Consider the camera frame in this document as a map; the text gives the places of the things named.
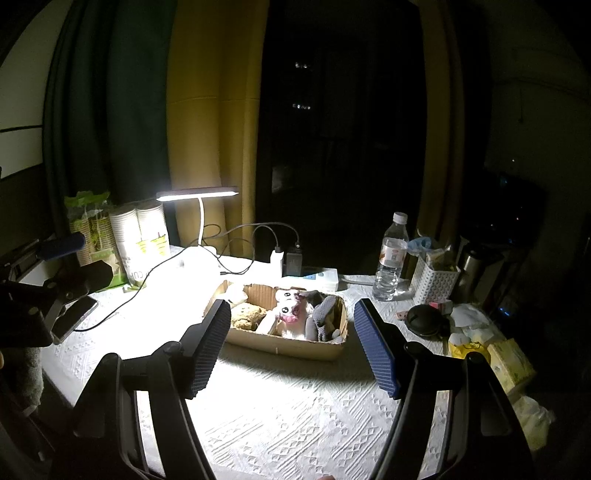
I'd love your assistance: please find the brown packet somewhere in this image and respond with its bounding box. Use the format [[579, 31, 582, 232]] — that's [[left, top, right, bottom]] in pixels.
[[425, 247, 455, 273]]

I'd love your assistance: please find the white desk lamp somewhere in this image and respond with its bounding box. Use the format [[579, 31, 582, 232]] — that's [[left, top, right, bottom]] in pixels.
[[156, 185, 240, 282]]

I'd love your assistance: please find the pink plush toy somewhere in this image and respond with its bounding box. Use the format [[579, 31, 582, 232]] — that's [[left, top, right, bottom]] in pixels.
[[272, 288, 315, 340]]

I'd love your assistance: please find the white crumpled plastic bag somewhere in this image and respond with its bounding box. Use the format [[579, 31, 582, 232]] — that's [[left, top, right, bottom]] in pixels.
[[450, 305, 499, 344]]

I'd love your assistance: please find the metal cup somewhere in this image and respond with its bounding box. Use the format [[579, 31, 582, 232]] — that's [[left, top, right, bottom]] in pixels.
[[457, 237, 492, 303]]

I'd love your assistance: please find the white perforated basket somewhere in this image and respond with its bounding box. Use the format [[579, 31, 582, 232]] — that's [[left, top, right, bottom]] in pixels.
[[410, 253, 461, 306]]

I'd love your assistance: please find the yellow curtain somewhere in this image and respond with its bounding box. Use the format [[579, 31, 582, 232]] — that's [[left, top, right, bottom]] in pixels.
[[166, 0, 269, 259], [418, 0, 495, 241]]

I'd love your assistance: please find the black charger cable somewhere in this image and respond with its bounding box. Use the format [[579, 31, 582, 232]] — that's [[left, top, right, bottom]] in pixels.
[[215, 223, 301, 277]]

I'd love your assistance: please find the cardboard box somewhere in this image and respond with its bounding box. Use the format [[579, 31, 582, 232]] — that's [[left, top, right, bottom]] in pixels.
[[205, 281, 349, 361]]

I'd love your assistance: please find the white power strip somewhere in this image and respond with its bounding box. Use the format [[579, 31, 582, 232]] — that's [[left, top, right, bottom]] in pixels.
[[281, 267, 340, 292]]

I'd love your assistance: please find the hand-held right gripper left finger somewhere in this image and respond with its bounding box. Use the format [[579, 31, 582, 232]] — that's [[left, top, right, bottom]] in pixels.
[[60, 298, 232, 480]]

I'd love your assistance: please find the person's left forearm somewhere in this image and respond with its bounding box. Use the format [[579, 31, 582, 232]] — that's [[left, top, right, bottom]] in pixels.
[[0, 344, 44, 416]]

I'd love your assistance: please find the black round pouch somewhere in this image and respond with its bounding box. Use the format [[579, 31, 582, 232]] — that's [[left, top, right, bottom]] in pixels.
[[405, 304, 451, 341]]

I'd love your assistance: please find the brown plush toy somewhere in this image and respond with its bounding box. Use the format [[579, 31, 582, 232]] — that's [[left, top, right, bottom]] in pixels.
[[230, 302, 267, 332]]

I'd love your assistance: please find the blue plastic bag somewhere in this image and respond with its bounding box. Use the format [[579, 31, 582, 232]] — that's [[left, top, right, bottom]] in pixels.
[[406, 237, 437, 257]]

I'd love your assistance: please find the dark green curtain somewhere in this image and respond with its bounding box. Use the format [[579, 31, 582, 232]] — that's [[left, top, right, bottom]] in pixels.
[[41, 0, 176, 241]]

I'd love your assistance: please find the black phone cable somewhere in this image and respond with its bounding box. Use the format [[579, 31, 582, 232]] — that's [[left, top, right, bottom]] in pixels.
[[74, 224, 282, 333]]

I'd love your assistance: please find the white textured tablecloth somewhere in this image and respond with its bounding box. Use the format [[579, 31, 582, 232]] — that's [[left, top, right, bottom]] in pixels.
[[39, 244, 522, 480]]

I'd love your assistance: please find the smartphone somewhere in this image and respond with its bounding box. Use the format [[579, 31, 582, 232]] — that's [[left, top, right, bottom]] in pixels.
[[52, 295, 99, 344]]

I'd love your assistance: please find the green paper cup bag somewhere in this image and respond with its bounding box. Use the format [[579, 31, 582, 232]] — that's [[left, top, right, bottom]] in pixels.
[[64, 191, 116, 284]]

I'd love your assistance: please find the dark appliance with lights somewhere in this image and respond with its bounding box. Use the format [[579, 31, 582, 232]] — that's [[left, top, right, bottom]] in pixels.
[[480, 168, 552, 319]]

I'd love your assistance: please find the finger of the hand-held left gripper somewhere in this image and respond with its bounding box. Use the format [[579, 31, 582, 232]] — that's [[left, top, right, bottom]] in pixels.
[[0, 232, 87, 280], [41, 260, 114, 324]]

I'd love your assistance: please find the grey knit glove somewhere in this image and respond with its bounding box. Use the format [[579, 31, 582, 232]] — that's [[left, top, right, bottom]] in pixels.
[[307, 295, 345, 343]]

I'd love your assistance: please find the pale yellow tissue pack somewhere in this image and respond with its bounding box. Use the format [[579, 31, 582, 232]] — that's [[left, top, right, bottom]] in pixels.
[[487, 338, 536, 395]]

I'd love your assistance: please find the white paper cup sleeve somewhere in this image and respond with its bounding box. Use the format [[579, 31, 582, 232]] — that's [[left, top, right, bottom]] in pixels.
[[107, 199, 172, 289]]

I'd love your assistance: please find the clear water bottle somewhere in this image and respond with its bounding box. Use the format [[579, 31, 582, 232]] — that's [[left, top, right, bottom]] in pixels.
[[372, 212, 409, 302]]

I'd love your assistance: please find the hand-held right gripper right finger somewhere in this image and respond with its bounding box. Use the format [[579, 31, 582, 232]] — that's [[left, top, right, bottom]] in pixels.
[[352, 296, 532, 480]]

